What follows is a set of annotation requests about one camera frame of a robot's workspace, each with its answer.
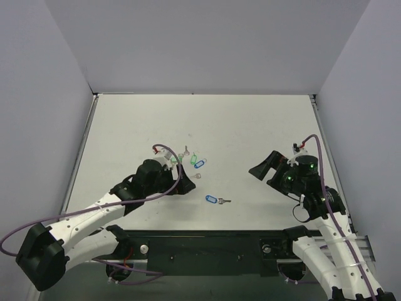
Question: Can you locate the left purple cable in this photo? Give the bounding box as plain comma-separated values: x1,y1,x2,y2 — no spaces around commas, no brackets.
0,143,183,285

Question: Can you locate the green key tag left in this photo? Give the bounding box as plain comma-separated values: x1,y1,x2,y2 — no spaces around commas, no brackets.
170,154,184,164

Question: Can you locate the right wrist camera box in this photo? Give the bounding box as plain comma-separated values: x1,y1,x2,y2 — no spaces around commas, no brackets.
287,142,309,167

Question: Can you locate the blue key tag upper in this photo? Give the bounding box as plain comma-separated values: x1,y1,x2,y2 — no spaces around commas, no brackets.
194,160,205,169

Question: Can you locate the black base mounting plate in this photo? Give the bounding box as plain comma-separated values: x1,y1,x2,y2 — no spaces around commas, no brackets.
100,229,306,280

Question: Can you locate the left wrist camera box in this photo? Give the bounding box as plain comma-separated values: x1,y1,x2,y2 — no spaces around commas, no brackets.
152,148,172,168

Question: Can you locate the green key tag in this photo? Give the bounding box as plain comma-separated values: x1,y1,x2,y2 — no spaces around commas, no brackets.
190,152,197,165
170,154,184,164

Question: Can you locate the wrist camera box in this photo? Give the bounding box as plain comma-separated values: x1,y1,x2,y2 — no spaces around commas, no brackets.
287,142,309,167
152,148,172,168

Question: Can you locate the blue key tag with ring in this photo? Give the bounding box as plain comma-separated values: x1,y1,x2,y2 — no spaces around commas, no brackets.
205,195,218,204

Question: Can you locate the green key tag right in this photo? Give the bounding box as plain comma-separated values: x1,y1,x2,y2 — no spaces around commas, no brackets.
190,152,197,165

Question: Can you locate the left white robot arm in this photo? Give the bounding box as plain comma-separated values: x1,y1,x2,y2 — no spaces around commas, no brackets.
16,157,196,292

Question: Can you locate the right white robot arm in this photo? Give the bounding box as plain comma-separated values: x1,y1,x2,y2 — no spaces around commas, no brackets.
249,149,395,300

